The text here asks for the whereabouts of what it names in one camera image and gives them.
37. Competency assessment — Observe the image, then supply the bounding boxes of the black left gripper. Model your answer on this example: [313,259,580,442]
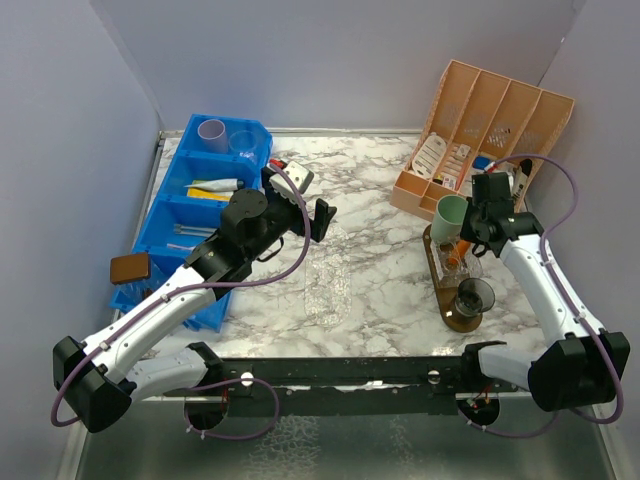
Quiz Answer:
[246,170,337,262]

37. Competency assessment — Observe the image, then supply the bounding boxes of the green plastic cup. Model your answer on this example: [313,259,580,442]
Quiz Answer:
[430,195,468,244]

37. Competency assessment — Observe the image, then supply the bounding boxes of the clear square toothbrush holder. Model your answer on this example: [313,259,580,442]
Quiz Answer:
[430,241,484,288]

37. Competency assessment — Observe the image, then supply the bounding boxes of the dark blue plastic cup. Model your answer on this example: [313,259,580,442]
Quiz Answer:
[446,278,495,319]

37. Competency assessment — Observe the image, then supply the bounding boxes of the white toothpaste tube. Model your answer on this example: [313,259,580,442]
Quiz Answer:
[186,178,245,193]

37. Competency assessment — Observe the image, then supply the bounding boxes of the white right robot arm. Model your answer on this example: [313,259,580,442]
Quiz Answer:
[459,172,630,412]

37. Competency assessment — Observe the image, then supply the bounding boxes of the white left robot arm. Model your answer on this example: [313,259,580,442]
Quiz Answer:
[50,162,337,433]

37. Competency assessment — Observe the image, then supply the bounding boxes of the brown oval wooden tray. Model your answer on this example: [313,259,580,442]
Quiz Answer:
[422,226,483,333]

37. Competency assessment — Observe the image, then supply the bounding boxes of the white blue box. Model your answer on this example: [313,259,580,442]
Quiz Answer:
[472,155,495,171]

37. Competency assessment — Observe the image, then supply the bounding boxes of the white oval soap packet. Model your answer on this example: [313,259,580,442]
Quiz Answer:
[411,132,447,179]

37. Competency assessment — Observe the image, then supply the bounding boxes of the peach compartment organizer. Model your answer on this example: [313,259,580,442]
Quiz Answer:
[390,60,575,221]

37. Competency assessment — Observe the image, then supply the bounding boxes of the clear plastic cup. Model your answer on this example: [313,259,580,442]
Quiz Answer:
[229,130,258,158]

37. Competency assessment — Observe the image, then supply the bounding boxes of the blue plastic bin organizer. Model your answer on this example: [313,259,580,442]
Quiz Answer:
[110,114,272,313]

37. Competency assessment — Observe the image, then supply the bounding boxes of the lilac plastic cup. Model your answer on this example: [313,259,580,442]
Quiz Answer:
[197,119,228,154]

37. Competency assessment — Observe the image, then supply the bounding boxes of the brown lid clear box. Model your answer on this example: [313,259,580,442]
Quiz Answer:
[110,252,163,304]

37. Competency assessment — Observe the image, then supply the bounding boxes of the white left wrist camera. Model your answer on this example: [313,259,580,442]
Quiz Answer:
[269,160,314,203]

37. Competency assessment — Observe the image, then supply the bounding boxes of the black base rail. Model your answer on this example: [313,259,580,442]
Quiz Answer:
[186,342,508,418]

